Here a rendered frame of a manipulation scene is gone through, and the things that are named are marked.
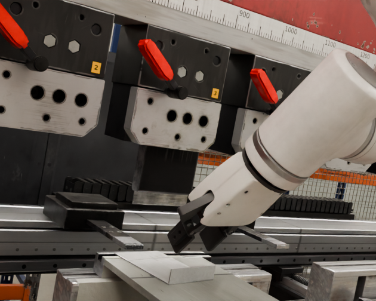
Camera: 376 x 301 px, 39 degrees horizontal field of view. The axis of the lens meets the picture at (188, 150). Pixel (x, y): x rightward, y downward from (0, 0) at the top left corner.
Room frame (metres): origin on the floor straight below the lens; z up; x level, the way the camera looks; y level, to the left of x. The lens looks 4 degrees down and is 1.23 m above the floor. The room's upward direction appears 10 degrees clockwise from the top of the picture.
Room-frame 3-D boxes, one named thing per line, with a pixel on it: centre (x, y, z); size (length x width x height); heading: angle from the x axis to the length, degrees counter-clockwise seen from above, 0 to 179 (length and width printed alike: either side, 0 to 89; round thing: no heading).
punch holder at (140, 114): (0.81, 0.05, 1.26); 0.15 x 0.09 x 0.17; 126
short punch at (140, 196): (0.83, 0.03, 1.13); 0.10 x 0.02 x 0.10; 126
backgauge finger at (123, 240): (0.95, 0.13, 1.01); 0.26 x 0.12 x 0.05; 36
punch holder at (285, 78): (0.93, -0.12, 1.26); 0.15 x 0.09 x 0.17; 126
